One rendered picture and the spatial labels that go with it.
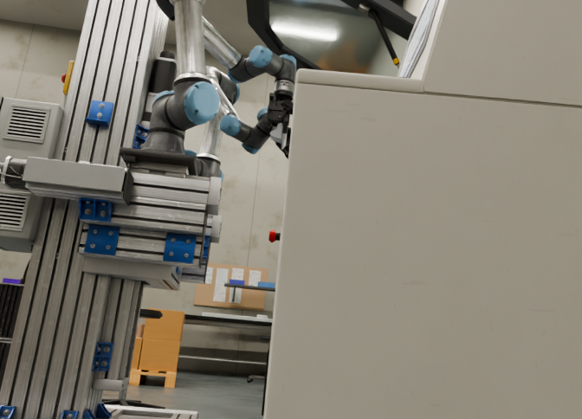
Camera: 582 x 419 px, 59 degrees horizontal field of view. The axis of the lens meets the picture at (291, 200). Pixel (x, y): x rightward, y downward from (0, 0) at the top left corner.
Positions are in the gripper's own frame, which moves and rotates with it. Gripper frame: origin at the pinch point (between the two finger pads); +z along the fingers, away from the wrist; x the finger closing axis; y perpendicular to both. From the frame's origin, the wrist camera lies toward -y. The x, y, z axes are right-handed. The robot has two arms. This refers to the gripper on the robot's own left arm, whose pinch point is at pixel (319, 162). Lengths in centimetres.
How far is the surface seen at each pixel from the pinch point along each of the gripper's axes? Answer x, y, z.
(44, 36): -476, 75, -912
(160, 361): -369, 167, -140
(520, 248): 82, 12, 85
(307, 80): 96, 21, 44
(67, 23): -468, 24, -896
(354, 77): 95, 14, 48
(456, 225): 85, 18, 77
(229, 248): -693, 27, -385
